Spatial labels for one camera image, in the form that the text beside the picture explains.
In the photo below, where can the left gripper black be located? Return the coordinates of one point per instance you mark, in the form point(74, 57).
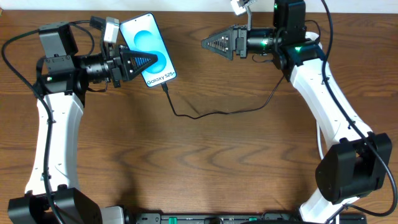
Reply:
point(118, 69)

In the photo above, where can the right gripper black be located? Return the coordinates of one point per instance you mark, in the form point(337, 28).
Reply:
point(237, 41)

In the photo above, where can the blue Galaxy smartphone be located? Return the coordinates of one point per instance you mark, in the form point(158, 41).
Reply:
point(142, 34)

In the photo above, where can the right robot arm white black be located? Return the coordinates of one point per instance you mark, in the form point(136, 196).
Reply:
point(356, 162)

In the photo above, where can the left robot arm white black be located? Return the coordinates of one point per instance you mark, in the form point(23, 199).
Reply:
point(63, 77)

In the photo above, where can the white charger adapter plug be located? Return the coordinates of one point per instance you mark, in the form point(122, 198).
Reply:
point(312, 36)

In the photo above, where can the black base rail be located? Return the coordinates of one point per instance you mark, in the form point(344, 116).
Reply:
point(233, 218)

